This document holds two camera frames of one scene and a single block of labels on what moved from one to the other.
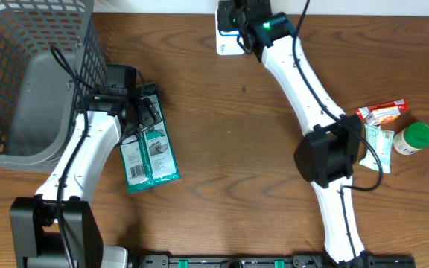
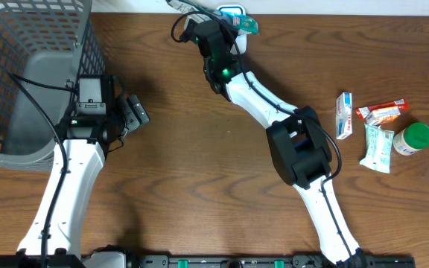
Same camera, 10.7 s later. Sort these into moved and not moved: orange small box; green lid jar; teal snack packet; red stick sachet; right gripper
Moved: right gripper
Not moved: orange small box; teal snack packet; green lid jar; red stick sachet
